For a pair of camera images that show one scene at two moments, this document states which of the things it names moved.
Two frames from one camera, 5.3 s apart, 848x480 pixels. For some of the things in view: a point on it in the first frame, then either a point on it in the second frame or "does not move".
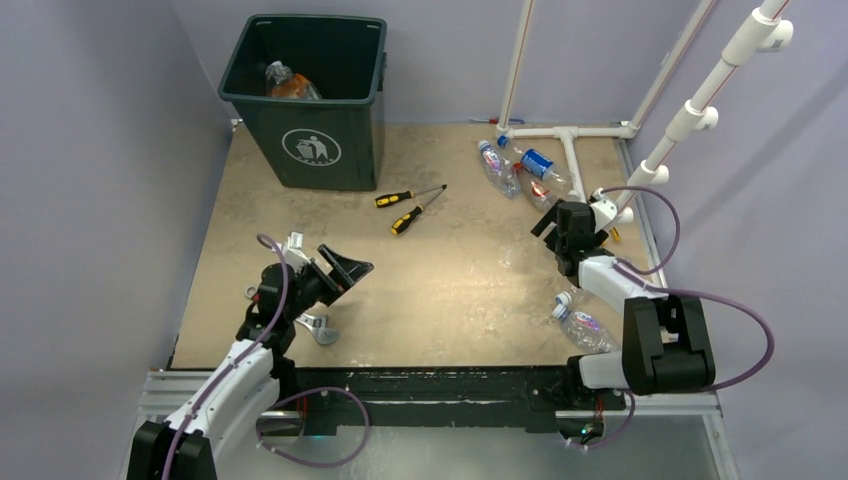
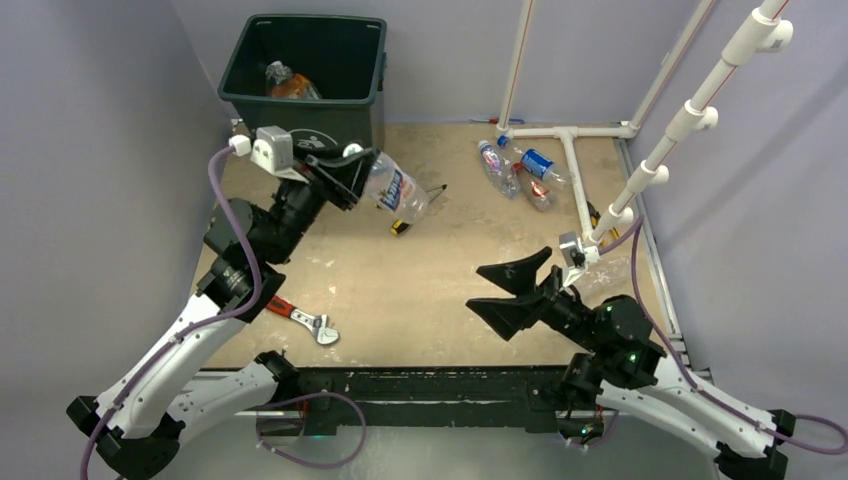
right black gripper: (552, 216) to (507, 313)
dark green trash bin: (331, 143) does not move
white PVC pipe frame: (764, 30) does not move
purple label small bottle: (500, 171) does not move
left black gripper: (345, 272) to (346, 177)
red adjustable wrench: (325, 334) does not move
